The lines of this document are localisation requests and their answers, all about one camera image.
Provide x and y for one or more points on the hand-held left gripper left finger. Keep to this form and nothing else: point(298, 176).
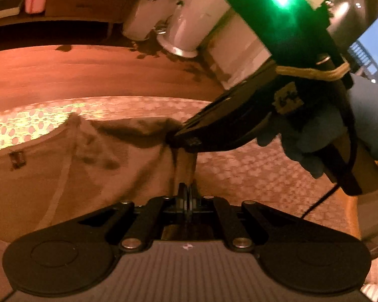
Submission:
point(182, 195)

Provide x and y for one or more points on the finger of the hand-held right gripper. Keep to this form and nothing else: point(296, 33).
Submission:
point(189, 137)

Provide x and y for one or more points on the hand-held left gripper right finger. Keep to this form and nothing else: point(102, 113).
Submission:
point(192, 195)

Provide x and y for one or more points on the beige shirt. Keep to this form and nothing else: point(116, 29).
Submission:
point(97, 170)

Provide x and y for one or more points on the person's right forearm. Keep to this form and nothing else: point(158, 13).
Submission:
point(371, 116)

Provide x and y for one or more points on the person's right hand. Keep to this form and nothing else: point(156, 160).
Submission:
point(308, 141)

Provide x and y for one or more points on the white column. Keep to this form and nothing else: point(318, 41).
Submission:
point(192, 15)

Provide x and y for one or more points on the dark shiny cabinet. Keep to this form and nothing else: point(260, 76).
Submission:
point(359, 3)

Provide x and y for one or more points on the bright window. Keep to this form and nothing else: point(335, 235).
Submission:
point(371, 53)

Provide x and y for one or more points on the potted plant in white pot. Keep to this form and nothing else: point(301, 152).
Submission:
point(148, 15)

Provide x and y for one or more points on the wooden chair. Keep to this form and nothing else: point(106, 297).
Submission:
point(352, 214)

